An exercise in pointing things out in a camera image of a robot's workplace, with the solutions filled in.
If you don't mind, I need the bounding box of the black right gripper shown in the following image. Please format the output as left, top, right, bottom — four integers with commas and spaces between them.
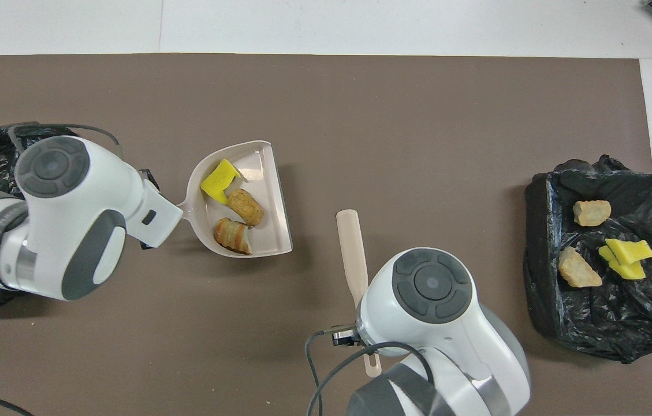
331, 325, 361, 348

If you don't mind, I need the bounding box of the yellow sponge piece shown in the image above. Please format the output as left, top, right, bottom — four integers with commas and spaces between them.
200, 159, 245, 205
598, 246, 647, 281
605, 238, 652, 264

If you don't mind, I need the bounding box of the brown scaly toy bread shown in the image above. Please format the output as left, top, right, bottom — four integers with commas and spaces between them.
227, 188, 265, 226

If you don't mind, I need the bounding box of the pale beige toy pastry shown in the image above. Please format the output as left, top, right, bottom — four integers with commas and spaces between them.
214, 217, 253, 255

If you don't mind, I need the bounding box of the beige plastic dustpan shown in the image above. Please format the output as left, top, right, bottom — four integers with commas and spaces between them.
177, 140, 294, 259

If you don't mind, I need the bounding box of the striped orange bread roll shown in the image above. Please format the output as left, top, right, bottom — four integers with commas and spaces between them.
572, 199, 613, 227
558, 247, 603, 288

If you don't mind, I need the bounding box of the right black bag bin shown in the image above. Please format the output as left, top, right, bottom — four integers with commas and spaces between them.
523, 154, 652, 363

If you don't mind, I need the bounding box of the brown table mat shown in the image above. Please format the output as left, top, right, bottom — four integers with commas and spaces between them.
0, 54, 652, 416

